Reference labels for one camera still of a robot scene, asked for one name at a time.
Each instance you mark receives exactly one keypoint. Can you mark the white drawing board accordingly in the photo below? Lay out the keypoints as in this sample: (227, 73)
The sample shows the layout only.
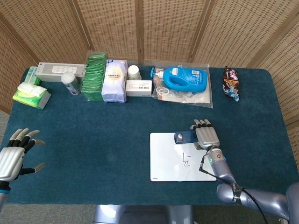
(163, 163)

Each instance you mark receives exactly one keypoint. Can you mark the clear zip plastic bag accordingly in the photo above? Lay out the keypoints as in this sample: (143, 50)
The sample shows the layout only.
(201, 98)

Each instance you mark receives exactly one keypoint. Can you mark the small white carton box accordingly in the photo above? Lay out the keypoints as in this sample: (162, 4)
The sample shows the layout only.
(137, 89)

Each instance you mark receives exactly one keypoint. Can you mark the lavender paper bag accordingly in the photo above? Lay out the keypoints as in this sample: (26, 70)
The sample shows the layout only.
(113, 88)

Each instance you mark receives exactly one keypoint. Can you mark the blue board eraser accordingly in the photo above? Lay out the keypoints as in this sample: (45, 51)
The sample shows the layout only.
(187, 137)

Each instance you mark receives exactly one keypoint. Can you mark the dark brown snack bag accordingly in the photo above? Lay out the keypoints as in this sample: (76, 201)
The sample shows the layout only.
(230, 81)

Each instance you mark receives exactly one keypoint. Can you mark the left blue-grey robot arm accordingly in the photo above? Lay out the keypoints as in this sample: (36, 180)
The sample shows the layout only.
(2, 193)

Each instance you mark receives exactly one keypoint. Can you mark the long white power strip box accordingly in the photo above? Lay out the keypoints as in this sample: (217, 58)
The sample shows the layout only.
(46, 72)

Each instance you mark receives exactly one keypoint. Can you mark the green white canister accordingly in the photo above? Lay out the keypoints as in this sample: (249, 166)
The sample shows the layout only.
(70, 81)

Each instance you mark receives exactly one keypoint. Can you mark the small green box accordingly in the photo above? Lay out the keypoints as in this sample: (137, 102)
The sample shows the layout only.
(31, 75)

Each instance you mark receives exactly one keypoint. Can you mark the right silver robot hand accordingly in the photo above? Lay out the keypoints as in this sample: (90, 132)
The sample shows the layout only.
(208, 137)

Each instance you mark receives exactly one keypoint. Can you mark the green packet stack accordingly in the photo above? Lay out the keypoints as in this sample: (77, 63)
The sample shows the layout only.
(93, 79)

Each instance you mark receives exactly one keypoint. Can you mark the blue pump detergent bottle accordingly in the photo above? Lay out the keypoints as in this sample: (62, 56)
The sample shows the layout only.
(187, 79)

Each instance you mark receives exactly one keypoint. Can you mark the wicker folding screen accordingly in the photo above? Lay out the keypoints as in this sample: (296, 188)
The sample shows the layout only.
(163, 28)

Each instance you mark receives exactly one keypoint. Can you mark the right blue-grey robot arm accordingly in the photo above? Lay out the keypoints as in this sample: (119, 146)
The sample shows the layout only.
(219, 168)

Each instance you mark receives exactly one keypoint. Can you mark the white paper cup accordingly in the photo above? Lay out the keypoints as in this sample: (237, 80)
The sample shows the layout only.
(133, 72)

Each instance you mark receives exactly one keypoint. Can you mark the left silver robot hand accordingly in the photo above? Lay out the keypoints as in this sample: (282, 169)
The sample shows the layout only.
(10, 161)

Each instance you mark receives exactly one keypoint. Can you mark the teal table mat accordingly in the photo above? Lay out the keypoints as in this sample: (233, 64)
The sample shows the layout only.
(93, 140)

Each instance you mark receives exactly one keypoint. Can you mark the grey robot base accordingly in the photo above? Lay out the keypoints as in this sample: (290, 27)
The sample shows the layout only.
(140, 214)

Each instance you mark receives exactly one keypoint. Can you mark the green tissue pack open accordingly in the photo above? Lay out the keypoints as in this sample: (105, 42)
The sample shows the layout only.
(28, 98)

